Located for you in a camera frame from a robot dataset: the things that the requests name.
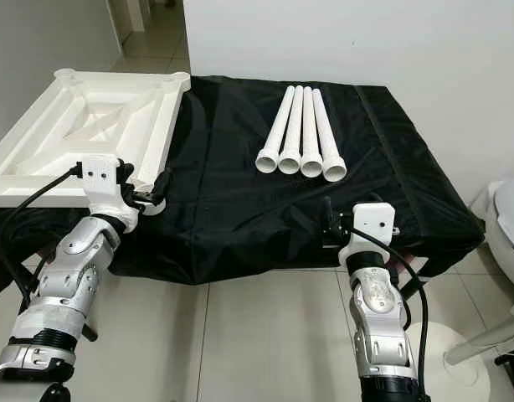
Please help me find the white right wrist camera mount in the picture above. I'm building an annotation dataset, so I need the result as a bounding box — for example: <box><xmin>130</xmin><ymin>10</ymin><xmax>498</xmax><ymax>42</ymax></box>
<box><xmin>341</xmin><ymin>203</ymin><xmax>397</xmax><ymax>260</ymax></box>

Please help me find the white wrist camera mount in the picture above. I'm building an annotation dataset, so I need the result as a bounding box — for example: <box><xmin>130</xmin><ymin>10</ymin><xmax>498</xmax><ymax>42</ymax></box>
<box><xmin>341</xmin><ymin>203</ymin><xmax>397</xmax><ymax>260</ymax></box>
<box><xmin>80</xmin><ymin>155</ymin><xmax>137</xmax><ymax>220</ymax></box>

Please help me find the white plastic table leg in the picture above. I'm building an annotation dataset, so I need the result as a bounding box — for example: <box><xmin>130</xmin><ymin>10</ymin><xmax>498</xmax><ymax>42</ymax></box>
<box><xmin>278</xmin><ymin>85</ymin><xmax>306</xmax><ymax>176</ymax></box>
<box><xmin>311</xmin><ymin>89</ymin><xmax>348</xmax><ymax>183</ymax></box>
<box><xmin>255</xmin><ymin>85</ymin><xmax>296</xmax><ymax>174</ymax></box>
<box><xmin>300</xmin><ymin>86</ymin><xmax>326</xmax><ymax>179</ymax></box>

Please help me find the white round stool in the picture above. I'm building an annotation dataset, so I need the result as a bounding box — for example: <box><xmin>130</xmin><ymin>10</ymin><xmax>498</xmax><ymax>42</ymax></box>
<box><xmin>408</xmin><ymin>314</ymin><xmax>514</xmax><ymax>402</ymax></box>

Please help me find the white rounded fixture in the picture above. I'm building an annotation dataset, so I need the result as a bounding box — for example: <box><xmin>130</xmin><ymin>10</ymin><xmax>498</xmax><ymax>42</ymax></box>
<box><xmin>485</xmin><ymin>178</ymin><xmax>514</xmax><ymax>270</ymax></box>

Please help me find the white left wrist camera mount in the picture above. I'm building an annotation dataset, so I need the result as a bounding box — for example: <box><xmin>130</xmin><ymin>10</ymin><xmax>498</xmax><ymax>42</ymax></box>
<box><xmin>80</xmin><ymin>155</ymin><xmax>137</xmax><ymax>220</ymax></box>

